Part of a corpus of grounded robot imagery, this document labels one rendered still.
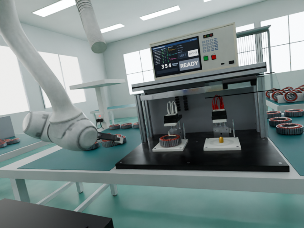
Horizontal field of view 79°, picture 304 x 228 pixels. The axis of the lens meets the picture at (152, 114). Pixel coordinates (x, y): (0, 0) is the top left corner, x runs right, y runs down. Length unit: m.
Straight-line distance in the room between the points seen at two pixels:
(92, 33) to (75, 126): 1.60
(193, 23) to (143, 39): 2.00
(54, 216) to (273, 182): 0.61
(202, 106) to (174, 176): 0.55
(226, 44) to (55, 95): 0.78
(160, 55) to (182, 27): 6.61
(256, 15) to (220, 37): 6.61
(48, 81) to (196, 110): 0.81
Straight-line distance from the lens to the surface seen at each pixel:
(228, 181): 0.70
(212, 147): 0.86
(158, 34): 7.85
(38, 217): 0.53
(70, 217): 0.48
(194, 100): 1.14
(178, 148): 0.88
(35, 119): 0.74
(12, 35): 0.72
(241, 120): 1.15
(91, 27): 2.16
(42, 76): 0.64
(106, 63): 8.74
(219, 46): 1.02
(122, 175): 0.81
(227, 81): 0.72
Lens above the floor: 1.07
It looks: 7 degrees down
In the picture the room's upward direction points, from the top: 9 degrees counter-clockwise
